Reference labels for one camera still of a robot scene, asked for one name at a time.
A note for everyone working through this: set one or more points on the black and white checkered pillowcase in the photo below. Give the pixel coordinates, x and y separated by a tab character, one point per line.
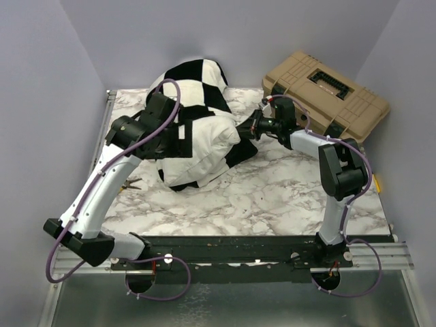
216	144

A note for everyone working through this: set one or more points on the black front mounting rail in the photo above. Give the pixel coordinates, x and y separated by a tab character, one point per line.
233	259

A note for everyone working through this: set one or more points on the aluminium left side rail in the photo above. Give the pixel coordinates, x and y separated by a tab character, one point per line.
98	136

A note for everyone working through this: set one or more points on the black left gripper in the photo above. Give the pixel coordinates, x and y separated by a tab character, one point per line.
183	148

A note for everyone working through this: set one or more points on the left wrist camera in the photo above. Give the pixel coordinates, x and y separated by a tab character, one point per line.
157	109

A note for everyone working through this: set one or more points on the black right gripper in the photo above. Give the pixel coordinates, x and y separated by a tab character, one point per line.
250	128

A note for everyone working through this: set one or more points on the yellow handled pliers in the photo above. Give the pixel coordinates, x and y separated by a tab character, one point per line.
130	184

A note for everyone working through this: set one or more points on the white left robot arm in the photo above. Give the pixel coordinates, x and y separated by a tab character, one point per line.
129	141

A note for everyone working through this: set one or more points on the tan plastic toolbox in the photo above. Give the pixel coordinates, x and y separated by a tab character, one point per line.
337	106

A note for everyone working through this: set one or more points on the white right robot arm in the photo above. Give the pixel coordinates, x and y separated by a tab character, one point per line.
344	170

